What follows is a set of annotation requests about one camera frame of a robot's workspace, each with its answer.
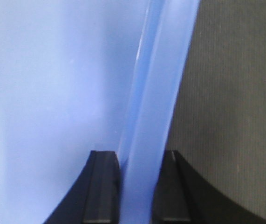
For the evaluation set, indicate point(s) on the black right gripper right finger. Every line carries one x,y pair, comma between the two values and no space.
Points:
183,196

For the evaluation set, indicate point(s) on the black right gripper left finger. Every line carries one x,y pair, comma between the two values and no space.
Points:
94,196

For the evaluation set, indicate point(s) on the blue plastic tray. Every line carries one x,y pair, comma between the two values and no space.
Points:
83,75

